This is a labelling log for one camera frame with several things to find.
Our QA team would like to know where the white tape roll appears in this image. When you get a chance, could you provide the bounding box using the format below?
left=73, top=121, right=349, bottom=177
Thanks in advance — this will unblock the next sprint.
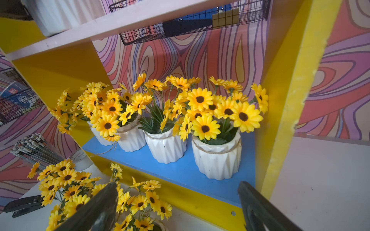
left=71, top=149, right=93, bottom=171

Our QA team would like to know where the black wire basket wall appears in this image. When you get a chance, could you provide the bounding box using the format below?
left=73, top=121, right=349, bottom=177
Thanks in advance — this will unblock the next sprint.
left=119, top=0, right=271, bottom=46
left=1, top=68, right=43, bottom=125

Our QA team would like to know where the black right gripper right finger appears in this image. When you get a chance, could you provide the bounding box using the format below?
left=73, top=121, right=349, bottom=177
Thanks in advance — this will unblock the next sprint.
left=238, top=182, right=301, bottom=231

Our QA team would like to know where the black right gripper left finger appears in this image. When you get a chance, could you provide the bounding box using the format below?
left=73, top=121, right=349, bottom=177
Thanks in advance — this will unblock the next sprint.
left=57, top=182, right=118, bottom=231

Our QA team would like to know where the black stapler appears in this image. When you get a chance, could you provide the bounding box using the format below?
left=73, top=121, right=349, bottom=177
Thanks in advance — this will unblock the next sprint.
left=4, top=195, right=43, bottom=218

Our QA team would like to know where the yellow pink blue wooden shelf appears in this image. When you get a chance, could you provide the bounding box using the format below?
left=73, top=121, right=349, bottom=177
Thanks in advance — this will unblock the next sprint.
left=1, top=1, right=341, bottom=231

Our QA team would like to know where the clear cup of pencils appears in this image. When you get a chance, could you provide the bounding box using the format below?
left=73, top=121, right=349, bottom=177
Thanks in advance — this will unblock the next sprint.
left=10, top=133, right=66, bottom=170

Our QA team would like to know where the black wire basket back wall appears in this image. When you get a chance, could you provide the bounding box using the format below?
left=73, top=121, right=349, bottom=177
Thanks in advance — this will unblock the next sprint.
left=119, top=0, right=271, bottom=46

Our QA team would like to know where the black wire basket left wall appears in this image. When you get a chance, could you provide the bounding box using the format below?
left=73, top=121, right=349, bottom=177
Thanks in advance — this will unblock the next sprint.
left=1, top=68, right=43, bottom=125

